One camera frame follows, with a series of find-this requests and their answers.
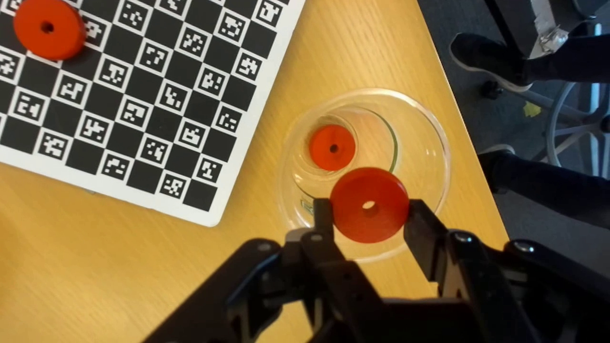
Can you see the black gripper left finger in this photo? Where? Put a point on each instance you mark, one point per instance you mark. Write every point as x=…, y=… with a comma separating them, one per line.
x=249, y=290

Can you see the orange token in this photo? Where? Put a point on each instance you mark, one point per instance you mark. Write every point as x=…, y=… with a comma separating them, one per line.
x=51, y=29
x=333, y=147
x=369, y=204

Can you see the checkered marker board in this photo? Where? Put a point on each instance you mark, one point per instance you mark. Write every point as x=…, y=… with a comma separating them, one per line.
x=161, y=105

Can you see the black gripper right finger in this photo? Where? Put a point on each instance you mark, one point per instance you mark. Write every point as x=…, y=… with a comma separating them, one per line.
x=520, y=294

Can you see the colourless plastic cup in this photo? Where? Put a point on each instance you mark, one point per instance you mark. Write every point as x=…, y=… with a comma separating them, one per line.
x=371, y=153

